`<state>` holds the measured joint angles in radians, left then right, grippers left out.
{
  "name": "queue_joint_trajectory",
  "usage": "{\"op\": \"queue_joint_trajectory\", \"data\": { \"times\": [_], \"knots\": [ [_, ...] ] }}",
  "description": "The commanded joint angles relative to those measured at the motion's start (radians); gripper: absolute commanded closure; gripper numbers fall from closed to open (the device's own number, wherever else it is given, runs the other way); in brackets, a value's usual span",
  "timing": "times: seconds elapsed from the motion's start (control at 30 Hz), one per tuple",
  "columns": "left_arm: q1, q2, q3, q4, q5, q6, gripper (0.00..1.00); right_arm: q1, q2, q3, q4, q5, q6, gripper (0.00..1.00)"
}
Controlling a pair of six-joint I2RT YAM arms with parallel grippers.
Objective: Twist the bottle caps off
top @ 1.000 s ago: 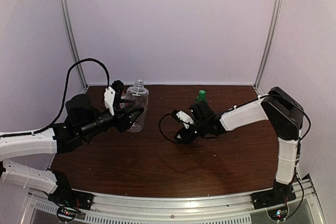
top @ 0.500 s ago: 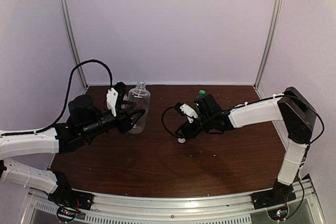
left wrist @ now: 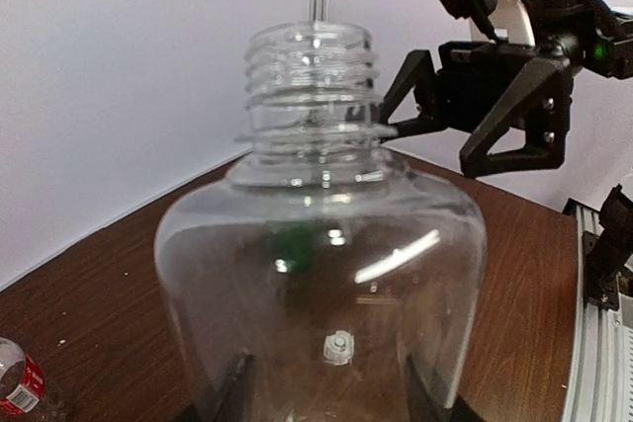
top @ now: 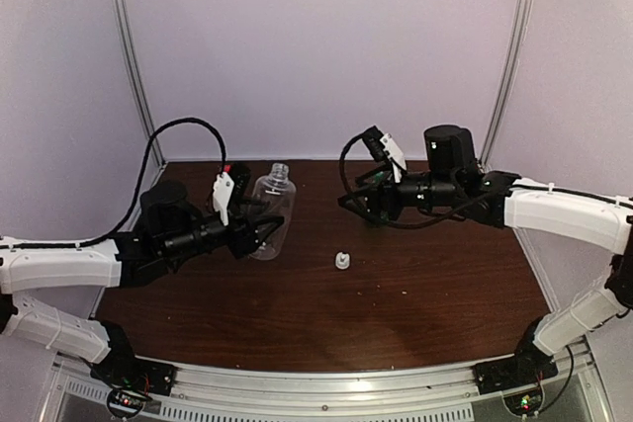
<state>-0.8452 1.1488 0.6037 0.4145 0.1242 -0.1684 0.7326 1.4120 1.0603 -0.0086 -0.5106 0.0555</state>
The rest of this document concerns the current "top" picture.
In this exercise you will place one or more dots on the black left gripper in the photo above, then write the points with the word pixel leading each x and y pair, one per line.
pixel 244 236

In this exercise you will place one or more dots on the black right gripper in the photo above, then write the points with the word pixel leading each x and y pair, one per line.
pixel 375 204

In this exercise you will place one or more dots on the large clear plastic bottle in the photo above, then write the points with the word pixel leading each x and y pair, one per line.
pixel 274 193

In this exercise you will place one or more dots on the white nozzle bottle cap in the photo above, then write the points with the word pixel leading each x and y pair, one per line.
pixel 342 261

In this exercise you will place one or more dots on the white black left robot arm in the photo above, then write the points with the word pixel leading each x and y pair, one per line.
pixel 170 231

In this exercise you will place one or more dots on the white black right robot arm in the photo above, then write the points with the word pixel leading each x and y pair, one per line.
pixel 455 186

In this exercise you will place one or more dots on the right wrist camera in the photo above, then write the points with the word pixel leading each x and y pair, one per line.
pixel 383 148

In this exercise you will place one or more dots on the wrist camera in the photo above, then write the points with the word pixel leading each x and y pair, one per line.
pixel 383 148
pixel 229 188

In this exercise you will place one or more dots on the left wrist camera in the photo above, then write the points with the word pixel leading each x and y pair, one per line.
pixel 229 188

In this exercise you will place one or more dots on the left aluminium frame post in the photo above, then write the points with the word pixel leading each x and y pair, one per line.
pixel 131 65

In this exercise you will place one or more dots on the aluminium frame post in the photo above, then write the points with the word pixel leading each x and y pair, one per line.
pixel 521 17
pixel 131 65

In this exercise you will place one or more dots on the aluminium front rail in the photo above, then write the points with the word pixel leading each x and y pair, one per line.
pixel 440 393

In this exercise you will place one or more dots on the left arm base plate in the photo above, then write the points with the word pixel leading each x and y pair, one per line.
pixel 139 375

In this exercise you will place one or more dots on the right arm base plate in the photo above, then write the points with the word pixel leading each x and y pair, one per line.
pixel 512 372

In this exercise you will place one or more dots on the right aluminium frame post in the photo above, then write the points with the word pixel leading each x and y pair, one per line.
pixel 521 17

